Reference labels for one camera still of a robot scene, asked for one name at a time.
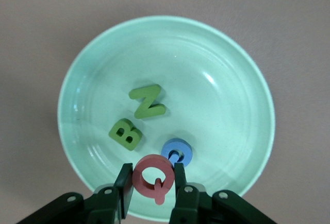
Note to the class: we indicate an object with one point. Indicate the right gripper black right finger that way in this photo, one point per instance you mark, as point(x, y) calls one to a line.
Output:
point(189, 206)

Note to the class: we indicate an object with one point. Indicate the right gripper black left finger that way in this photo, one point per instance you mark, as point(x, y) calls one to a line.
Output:
point(103, 206)

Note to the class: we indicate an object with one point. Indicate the red letter Q block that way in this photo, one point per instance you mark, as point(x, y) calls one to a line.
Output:
point(136, 176)

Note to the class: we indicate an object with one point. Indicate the blue round letter block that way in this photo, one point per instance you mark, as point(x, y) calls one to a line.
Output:
point(175, 144)

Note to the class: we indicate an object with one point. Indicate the green letter B block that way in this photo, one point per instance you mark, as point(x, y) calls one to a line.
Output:
point(127, 126)

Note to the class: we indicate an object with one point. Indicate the green letter N block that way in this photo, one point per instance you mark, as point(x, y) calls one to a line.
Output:
point(147, 103)

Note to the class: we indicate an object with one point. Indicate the light green plate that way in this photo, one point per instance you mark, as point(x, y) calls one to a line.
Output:
point(206, 105)

